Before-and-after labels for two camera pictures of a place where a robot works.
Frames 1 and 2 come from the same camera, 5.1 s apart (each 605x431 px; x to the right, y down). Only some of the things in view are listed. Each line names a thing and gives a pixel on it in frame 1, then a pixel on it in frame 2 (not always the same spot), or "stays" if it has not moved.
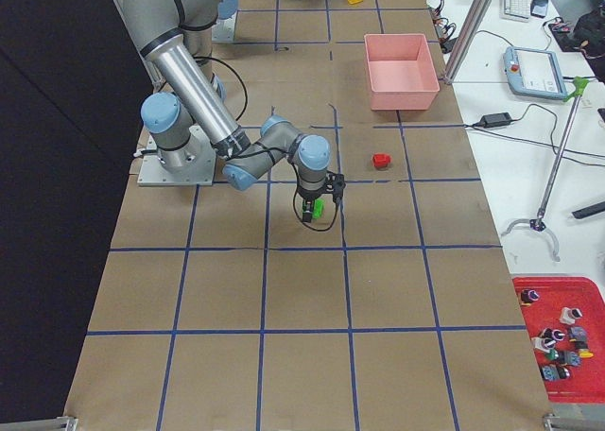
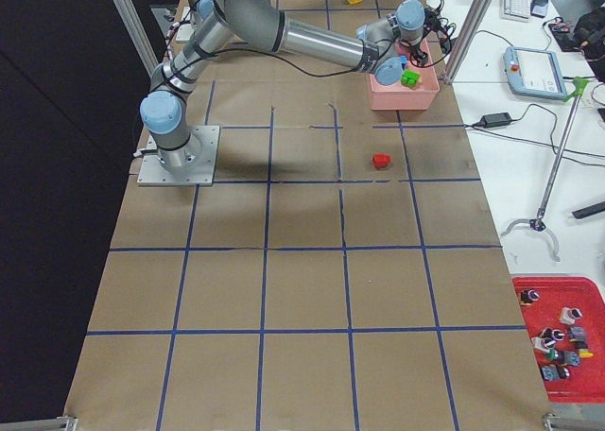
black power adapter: x=496 y=119 stays
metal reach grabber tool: x=538 y=223 stays
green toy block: x=319 y=208 -> x=409 y=77
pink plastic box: x=401 y=72 stays
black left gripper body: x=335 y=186 -> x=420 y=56
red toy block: x=382 y=161 stays
